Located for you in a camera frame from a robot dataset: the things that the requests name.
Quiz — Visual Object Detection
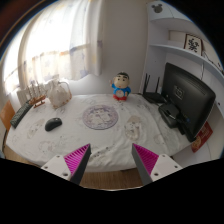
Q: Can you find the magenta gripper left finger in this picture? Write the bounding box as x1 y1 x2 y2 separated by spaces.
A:
42 144 91 185

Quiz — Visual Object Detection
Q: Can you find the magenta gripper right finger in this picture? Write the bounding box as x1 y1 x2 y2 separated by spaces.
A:
132 144 182 185

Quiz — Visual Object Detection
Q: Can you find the black computer mouse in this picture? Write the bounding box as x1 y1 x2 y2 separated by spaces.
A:
45 118 62 132

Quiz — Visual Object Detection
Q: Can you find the round purple mouse pad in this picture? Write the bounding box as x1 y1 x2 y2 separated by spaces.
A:
82 105 119 130

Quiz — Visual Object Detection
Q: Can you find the white patterned tablecloth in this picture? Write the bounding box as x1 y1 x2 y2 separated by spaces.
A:
6 94 190 172

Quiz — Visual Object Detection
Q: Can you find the red gold decorated box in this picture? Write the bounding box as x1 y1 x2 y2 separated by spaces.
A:
191 122 213 152

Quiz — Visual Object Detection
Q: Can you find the black wifi router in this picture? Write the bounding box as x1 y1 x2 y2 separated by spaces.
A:
143 74 166 103

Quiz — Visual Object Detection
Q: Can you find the wooden ship model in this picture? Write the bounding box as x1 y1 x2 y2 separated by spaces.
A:
28 83 46 108

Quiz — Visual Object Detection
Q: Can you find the black computer monitor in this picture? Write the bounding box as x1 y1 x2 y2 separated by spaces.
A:
158 63 216 142

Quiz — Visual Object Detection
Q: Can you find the wooden chair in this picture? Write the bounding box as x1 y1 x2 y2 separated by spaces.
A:
0 101 15 130

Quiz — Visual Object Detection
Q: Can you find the cartoon boy figure clock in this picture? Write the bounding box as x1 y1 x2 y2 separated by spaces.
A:
110 72 131 101

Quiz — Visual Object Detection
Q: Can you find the white patterned curtain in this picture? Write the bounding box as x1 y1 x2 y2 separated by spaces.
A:
2 0 104 94

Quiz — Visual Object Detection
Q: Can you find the framed calligraphy picture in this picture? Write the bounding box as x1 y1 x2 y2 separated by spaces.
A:
184 34 203 55

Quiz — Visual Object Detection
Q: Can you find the white wall shelf unit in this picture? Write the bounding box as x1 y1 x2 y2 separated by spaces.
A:
140 0 224 167

